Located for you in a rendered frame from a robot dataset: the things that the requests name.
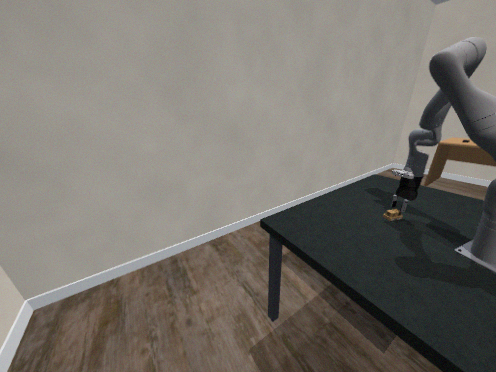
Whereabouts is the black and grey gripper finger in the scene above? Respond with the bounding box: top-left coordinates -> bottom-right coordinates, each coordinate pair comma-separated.
391,195 -> 399,207
400,199 -> 414,212

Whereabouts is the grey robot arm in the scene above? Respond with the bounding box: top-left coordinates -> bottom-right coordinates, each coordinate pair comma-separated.
406,37 -> 496,265

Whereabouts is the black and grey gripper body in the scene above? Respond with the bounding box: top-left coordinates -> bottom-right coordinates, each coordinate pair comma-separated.
392,164 -> 426,200

